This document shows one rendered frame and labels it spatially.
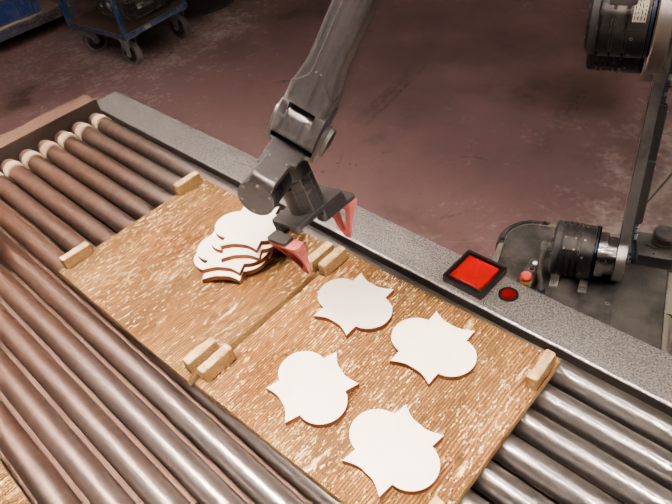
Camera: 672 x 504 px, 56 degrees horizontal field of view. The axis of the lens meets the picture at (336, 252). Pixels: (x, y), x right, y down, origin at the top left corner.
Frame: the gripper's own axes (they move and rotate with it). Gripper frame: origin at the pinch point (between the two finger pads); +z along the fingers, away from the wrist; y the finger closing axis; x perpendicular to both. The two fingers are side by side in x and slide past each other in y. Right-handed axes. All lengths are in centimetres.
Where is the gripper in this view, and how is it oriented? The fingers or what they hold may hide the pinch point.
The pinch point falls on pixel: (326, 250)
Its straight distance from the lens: 101.7
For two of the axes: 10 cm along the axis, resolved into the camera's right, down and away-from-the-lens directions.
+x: 6.6, 2.2, -7.2
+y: -6.7, 6.0, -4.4
